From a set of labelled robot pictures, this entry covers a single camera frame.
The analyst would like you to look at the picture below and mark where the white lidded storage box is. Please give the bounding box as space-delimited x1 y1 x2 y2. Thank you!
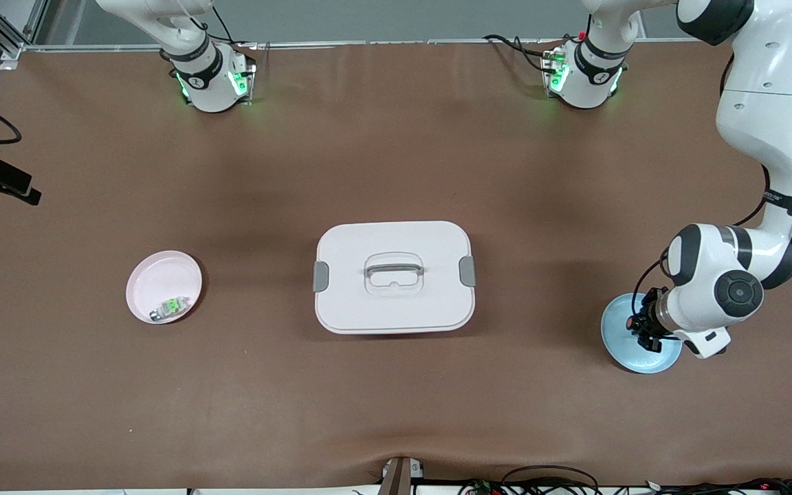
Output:
313 220 477 336

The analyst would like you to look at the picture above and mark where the light blue round plate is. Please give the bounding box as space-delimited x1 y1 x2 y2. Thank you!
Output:
600 292 683 375

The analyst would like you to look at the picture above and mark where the pink round plate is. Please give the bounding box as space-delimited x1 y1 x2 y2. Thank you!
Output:
125 250 203 325

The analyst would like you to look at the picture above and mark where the brown table cover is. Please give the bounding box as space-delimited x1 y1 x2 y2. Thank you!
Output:
0 40 792 492

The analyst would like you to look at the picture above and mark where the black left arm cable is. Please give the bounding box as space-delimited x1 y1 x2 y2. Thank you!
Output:
632 52 792 325

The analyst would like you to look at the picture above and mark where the black looped cable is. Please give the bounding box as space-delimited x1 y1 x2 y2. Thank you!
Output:
499 465 602 495

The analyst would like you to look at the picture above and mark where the green and white switch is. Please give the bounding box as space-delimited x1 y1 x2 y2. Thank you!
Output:
149 296 191 322

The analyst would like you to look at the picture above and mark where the black cable bundle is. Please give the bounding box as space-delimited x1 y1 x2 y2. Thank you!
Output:
643 477 792 495

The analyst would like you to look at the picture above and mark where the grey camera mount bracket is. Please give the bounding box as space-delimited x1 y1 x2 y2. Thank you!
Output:
377 456 426 495

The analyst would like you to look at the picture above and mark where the black cable at arm base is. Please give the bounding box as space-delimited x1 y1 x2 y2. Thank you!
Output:
483 33 565 73

